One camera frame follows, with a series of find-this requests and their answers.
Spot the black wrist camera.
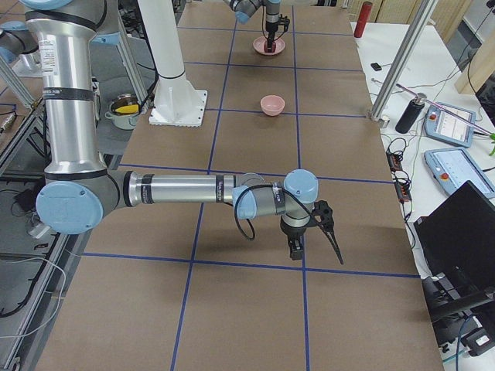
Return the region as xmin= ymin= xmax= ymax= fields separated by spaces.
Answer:
xmin=278 ymin=15 xmax=290 ymax=32

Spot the black water bottle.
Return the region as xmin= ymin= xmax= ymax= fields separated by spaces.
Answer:
xmin=394 ymin=93 xmax=427 ymax=134

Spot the red cylinder tube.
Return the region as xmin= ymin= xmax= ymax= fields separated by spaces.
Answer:
xmin=353 ymin=1 xmax=373 ymax=39

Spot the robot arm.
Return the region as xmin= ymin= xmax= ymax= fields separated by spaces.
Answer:
xmin=225 ymin=0 xmax=282 ymax=53
xmin=25 ymin=1 xmax=324 ymax=260

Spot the pot with yellow object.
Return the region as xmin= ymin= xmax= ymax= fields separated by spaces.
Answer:
xmin=104 ymin=94 xmax=140 ymax=131

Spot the red apple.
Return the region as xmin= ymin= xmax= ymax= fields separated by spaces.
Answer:
xmin=263 ymin=40 xmax=276 ymax=54

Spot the aluminium frame post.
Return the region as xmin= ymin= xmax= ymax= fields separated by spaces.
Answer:
xmin=368 ymin=0 xmax=438 ymax=121

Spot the metal reacher grabber stick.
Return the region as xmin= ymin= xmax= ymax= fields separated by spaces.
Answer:
xmin=395 ymin=83 xmax=495 ymax=144

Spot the pink plate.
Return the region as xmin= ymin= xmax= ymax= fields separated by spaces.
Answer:
xmin=252 ymin=36 xmax=287 ymax=57

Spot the teach pendant near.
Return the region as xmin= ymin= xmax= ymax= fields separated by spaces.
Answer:
xmin=424 ymin=148 xmax=494 ymax=199

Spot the teach pendant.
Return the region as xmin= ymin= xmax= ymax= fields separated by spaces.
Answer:
xmin=424 ymin=148 xmax=494 ymax=199
xmin=424 ymin=106 xmax=474 ymax=148

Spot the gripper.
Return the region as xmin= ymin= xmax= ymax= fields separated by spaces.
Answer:
xmin=265 ymin=22 xmax=278 ymax=52
xmin=280 ymin=218 xmax=307 ymax=260

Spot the pink bowl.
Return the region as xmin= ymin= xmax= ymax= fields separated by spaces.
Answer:
xmin=260 ymin=95 xmax=285 ymax=117

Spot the black laptop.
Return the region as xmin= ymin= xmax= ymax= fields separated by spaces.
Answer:
xmin=414 ymin=181 xmax=494 ymax=289

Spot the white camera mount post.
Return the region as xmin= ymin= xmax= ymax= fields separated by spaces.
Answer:
xmin=138 ymin=0 xmax=208 ymax=127

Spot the teach pendant far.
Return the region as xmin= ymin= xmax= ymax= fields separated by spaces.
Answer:
xmin=424 ymin=106 xmax=474 ymax=148

